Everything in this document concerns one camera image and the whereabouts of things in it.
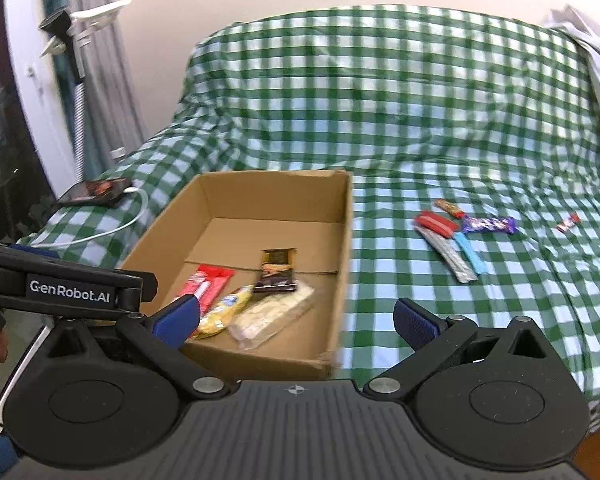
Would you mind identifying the purple snack packet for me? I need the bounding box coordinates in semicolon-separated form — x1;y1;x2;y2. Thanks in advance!
461;214;518;236

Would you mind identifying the glossy red snack packet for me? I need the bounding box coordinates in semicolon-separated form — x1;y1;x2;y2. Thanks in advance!
414;212;459;237

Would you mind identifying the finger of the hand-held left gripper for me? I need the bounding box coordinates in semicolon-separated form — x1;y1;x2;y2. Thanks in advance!
139;271;159;306

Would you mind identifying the red white-striped snack packet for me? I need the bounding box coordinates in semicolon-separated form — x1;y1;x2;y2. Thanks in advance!
180;265;236;313

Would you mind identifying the white charging cable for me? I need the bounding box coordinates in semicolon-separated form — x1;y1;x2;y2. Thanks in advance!
30;187;149;250

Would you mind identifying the white door frame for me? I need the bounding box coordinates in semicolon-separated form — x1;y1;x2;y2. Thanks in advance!
2;0;76;196

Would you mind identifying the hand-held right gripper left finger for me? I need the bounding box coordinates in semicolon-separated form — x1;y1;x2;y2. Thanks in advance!
42;294;231;402

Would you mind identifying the dark glass door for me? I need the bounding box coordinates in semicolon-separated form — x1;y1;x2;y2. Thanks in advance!
0;0;56;241

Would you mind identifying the light blue stick packet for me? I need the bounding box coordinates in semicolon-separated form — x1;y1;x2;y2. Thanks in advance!
452;232;487;277

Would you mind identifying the clear puffed rice snack packet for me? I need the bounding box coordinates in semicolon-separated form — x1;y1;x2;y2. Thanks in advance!
228;280;315;352

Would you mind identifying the white plastic hanger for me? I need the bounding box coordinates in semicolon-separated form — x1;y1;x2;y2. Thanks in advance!
40;0;132;58

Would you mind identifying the cardboard box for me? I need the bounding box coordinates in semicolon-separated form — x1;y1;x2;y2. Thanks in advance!
119;170;355;382

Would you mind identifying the yellow snack packet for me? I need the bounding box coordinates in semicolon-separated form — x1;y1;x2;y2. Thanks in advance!
192;285;255;340

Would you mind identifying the green checked cloth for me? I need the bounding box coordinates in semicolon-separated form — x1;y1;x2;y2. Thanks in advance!
30;5;600;401

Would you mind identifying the black garment steamer head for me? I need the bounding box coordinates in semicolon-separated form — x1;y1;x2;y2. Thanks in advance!
39;10;88;81

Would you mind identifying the dark brown chocolate bar packet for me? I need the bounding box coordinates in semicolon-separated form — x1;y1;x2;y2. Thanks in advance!
252;247;299;293

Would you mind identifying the grey curtain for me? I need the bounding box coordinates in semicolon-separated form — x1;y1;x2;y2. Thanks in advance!
65;0;146;181

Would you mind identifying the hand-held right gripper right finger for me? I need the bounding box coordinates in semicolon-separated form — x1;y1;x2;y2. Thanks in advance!
362;297;556;402

